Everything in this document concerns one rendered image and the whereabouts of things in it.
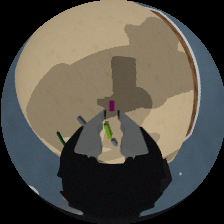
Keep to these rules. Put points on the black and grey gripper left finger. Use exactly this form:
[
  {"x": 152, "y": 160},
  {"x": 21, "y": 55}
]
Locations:
[{"x": 85, "y": 142}]

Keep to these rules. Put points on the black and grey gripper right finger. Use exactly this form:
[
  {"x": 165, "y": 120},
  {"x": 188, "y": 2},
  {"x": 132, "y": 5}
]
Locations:
[{"x": 137, "y": 143}]

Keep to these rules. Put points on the lime green rod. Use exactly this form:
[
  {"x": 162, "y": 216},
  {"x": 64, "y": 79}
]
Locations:
[{"x": 107, "y": 130}]

